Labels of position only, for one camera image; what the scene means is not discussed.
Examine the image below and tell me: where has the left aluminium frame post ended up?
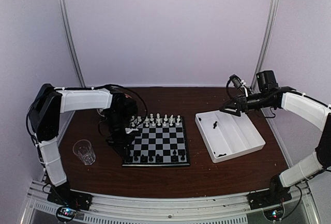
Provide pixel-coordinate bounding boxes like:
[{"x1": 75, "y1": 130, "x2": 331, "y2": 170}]
[{"x1": 58, "y1": 0, "x2": 86, "y2": 87}]

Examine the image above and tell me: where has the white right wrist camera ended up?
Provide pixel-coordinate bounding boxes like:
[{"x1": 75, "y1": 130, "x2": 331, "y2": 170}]
[{"x1": 225, "y1": 74, "x2": 253, "y2": 98}]

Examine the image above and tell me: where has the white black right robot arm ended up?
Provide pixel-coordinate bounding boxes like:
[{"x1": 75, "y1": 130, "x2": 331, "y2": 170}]
[{"x1": 219, "y1": 70, "x2": 330, "y2": 204}]

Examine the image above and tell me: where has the aluminium frame post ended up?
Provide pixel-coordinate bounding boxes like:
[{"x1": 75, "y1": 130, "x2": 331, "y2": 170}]
[
  {"x1": 254, "y1": 0, "x2": 282, "y2": 73},
  {"x1": 58, "y1": 0, "x2": 86, "y2": 87}
]

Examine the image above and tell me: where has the white chess king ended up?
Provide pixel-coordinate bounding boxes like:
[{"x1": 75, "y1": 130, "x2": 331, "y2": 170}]
[{"x1": 156, "y1": 113, "x2": 161, "y2": 122}]

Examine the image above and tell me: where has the clear drinking glass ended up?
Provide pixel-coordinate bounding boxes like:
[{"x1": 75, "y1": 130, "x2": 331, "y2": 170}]
[{"x1": 72, "y1": 139, "x2": 96, "y2": 166}]

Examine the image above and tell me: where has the floral ceramic plate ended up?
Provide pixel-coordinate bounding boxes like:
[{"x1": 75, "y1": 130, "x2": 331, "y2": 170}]
[{"x1": 97, "y1": 109, "x2": 105, "y2": 117}]

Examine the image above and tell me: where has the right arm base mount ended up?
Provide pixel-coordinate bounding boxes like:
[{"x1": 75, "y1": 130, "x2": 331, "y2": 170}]
[{"x1": 247, "y1": 189, "x2": 292, "y2": 222}]

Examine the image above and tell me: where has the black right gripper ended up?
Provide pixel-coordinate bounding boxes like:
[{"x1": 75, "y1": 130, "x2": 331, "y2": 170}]
[{"x1": 220, "y1": 92, "x2": 273, "y2": 116}]

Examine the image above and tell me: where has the white plastic tray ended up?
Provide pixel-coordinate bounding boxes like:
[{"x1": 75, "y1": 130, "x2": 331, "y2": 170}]
[{"x1": 195, "y1": 110, "x2": 266, "y2": 163}]

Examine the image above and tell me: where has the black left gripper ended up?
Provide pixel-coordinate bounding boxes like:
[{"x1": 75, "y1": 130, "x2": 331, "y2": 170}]
[{"x1": 104, "y1": 109, "x2": 134, "y2": 160}]

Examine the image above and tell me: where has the front aluminium rail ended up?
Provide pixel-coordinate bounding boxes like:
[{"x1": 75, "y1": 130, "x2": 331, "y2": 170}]
[{"x1": 20, "y1": 190, "x2": 319, "y2": 224}]

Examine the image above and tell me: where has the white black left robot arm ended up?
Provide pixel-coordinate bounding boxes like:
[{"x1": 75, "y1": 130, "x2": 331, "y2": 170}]
[{"x1": 25, "y1": 83, "x2": 138, "y2": 205}]

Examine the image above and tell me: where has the right aluminium frame post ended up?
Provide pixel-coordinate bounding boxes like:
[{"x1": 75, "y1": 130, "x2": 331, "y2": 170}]
[{"x1": 254, "y1": 0, "x2": 282, "y2": 73}]

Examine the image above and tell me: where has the black white chessboard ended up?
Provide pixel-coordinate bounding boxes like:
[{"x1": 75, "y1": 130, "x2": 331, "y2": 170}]
[{"x1": 122, "y1": 115, "x2": 190, "y2": 167}]

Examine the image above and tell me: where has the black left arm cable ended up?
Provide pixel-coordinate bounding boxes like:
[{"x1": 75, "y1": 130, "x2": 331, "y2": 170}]
[{"x1": 108, "y1": 85, "x2": 148, "y2": 126}]

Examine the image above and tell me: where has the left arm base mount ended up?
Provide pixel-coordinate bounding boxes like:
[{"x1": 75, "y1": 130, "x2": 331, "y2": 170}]
[{"x1": 47, "y1": 191, "x2": 93, "y2": 222}]

